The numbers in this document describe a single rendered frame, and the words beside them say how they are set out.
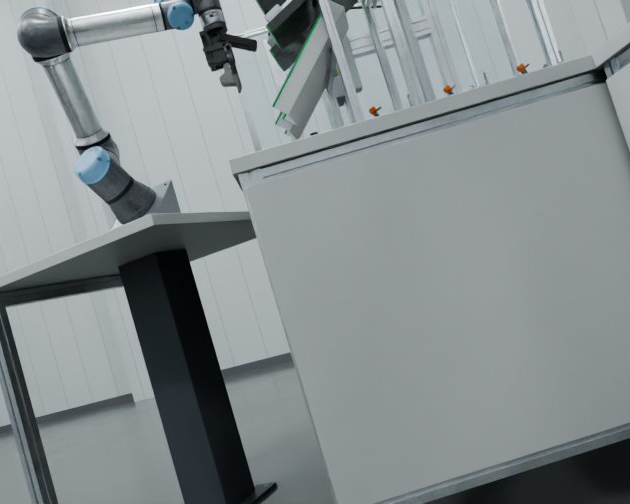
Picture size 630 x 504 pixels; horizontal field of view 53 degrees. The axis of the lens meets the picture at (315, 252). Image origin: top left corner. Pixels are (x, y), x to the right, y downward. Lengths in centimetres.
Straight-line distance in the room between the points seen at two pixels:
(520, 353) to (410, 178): 39
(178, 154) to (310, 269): 549
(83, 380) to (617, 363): 692
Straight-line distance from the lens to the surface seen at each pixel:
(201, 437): 203
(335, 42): 151
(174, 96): 671
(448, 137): 125
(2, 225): 845
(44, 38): 194
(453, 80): 324
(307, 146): 121
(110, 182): 204
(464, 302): 122
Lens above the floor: 58
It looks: 3 degrees up
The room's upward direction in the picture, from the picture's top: 17 degrees counter-clockwise
